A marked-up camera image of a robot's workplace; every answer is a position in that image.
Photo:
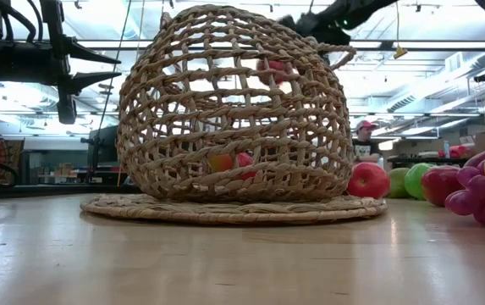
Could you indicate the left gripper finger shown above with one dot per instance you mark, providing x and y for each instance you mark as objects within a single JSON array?
[
  {"x": 83, "y": 51},
  {"x": 87, "y": 80}
]

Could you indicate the red tomato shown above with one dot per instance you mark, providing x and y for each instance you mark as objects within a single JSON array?
[{"x": 369, "y": 181}]

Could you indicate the green pear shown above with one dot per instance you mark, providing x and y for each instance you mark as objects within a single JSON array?
[{"x": 398, "y": 184}]

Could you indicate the open-weave seagrass basket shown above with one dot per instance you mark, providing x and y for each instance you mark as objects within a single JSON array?
[{"x": 246, "y": 190}]

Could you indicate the bright green apple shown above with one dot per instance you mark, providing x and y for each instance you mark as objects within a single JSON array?
[{"x": 415, "y": 182}]

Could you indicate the small red apple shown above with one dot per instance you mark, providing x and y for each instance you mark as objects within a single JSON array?
[{"x": 439, "y": 184}]

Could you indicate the purple grape bunch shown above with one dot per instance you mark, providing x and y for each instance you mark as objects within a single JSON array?
[{"x": 462, "y": 201}]

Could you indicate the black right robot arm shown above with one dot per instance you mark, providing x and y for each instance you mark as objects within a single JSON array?
[{"x": 369, "y": 6}]

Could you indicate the black monitor on stand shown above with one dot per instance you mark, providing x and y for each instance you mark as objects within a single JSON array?
[{"x": 104, "y": 146}]

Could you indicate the person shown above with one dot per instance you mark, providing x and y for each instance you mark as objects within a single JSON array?
[{"x": 365, "y": 148}]

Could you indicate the red items on table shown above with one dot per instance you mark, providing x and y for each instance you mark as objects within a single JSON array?
[{"x": 455, "y": 151}]

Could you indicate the round woven seagrass mat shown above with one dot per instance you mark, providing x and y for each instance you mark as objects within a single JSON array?
[{"x": 233, "y": 212}]

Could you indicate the colourful wall picture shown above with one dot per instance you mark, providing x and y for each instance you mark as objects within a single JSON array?
[{"x": 1, "y": 161}]

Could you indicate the black aluminium rig frame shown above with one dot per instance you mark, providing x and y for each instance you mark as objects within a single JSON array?
[{"x": 56, "y": 192}]

